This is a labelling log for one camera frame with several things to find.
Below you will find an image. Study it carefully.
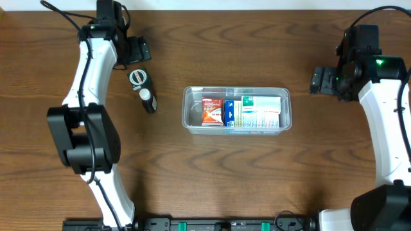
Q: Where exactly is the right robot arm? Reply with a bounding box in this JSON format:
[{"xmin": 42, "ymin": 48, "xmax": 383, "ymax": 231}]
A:
[{"xmin": 310, "ymin": 25, "xmax": 410, "ymax": 230}]

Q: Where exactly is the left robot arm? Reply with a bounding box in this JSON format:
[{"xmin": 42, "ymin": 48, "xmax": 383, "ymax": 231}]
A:
[{"xmin": 47, "ymin": 0, "xmax": 151, "ymax": 230}]

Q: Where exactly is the red orange small box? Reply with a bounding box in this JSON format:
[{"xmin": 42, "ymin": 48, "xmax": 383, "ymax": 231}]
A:
[{"xmin": 202, "ymin": 98, "xmax": 223, "ymax": 126}]

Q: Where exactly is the white green medicine box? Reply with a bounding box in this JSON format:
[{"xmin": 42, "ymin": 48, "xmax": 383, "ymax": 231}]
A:
[{"xmin": 241, "ymin": 96, "xmax": 281, "ymax": 114}]

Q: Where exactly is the dark green square box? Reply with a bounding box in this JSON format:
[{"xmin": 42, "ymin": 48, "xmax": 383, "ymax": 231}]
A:
[{"xmin": 127, "ymin": 67, "xmax": 152, "ymax": 92}]

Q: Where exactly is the clear plastic container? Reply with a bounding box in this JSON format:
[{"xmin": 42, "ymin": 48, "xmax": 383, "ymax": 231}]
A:
[{"xmin": 182, "ymin": 87, "xmax": 292, "ymax": 135}]

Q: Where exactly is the black bottle white cap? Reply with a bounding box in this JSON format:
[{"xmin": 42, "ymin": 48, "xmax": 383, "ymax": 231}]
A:
[{"xmin": 139, "ymin": 89, "xmax": 157, "ymax": 114}]

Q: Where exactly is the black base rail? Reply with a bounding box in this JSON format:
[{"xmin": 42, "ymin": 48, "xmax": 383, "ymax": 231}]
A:
[{"xmin": 62, "ymin": 214, "xmax": 322, "ymax": 231}]

